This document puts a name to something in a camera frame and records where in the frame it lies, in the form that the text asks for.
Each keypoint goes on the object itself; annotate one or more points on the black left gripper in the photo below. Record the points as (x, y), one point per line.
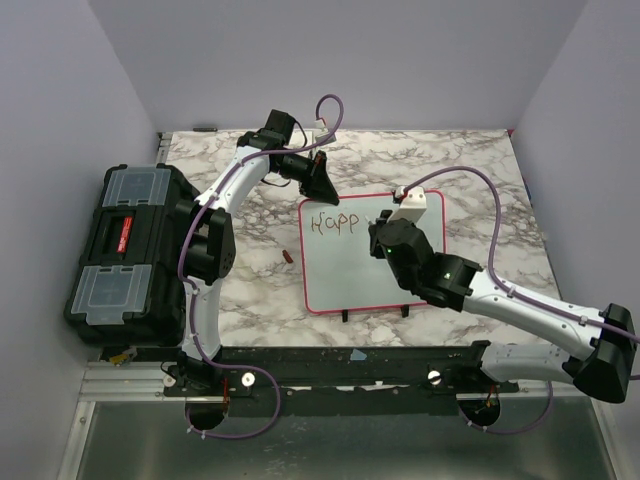
(315, 182)

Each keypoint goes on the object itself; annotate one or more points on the red marker cap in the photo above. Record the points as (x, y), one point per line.
(287, 256)

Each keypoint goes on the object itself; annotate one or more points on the pink framed whiteboard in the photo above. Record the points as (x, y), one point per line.
(338, 271)

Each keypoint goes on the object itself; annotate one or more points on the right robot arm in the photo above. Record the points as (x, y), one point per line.
(590, 349)

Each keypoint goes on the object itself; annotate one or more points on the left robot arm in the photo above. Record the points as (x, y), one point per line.
(208, 250)

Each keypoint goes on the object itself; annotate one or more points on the black plastic toolbox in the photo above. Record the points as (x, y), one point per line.
(126, 290)

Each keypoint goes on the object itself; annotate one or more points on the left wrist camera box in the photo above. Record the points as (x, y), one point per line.
(323, 134)

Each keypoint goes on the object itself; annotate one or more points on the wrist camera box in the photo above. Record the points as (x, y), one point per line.
(323, 134)
(412, 204)

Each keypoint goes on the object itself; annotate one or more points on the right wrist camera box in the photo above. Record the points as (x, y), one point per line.
(412, 204)

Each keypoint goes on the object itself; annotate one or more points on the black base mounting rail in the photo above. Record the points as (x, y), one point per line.
(333, 381)

